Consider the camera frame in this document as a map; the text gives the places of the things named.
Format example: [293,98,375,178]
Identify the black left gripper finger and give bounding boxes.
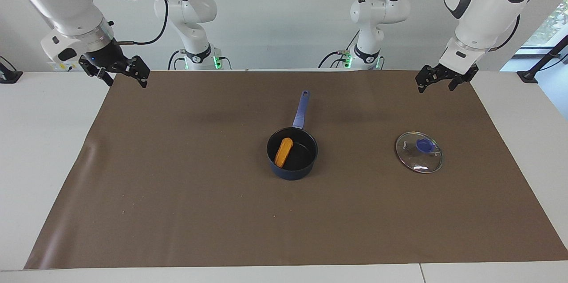
[415,65,445,94]
[448,64,480,92]

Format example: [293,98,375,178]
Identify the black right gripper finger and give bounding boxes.
[116,55,150,89]
[79,57,114,87]

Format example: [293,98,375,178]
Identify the glass lid purple knob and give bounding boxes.
[395,131,444,174]

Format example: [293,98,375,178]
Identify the yellow toy corn cob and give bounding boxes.
[274,138,294,168]

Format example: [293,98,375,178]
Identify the blue pot purple handle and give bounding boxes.
[266,90,319,181]

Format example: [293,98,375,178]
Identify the small black table clamp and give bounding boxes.
[0,56,24,84]

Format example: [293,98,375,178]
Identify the window with greenery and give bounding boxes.
[521,0,568,48]

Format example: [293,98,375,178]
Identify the brown table mat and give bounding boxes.
[24,69,568,270]

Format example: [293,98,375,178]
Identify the white wall socket box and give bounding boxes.
[48,61,83,72]

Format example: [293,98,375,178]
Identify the black base cable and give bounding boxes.
[167,49,189,71]
[317,49,356,70]

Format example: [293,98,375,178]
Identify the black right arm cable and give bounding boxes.
[116,0,170,47]

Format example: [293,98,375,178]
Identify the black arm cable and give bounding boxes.
[399,0,551,53]
[116,0,170,47]

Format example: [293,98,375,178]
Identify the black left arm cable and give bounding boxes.
[399,0,551,53]

